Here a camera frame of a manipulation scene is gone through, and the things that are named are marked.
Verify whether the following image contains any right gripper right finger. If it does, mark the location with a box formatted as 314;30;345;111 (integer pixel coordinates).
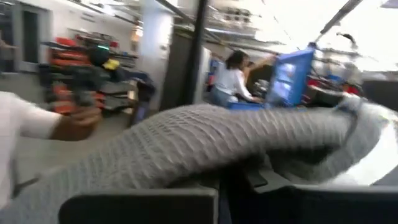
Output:
228;169;398;224

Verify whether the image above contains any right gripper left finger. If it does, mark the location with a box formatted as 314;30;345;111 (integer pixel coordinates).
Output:
58;187;219;224

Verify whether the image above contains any dark grey towel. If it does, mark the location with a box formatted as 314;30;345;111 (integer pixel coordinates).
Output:
0;93;398;224

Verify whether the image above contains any person's hand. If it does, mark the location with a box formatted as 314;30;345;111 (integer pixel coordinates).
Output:
49;105;104;142

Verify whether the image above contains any blue tray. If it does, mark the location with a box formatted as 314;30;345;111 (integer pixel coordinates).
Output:
226;101;266;111

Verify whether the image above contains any blue monitor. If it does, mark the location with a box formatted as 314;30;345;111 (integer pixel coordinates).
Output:
266;47;315;108

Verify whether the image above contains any person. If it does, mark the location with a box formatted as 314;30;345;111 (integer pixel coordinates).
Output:
0;90;63;210
210;49;278;108

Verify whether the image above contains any yellow tag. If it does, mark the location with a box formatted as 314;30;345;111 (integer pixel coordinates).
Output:
101;58;121;71

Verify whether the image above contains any black pole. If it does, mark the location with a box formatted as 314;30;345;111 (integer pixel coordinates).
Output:
181;0;210;106

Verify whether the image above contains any red tool rack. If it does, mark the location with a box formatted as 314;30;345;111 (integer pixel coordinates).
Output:
37;35;140;116

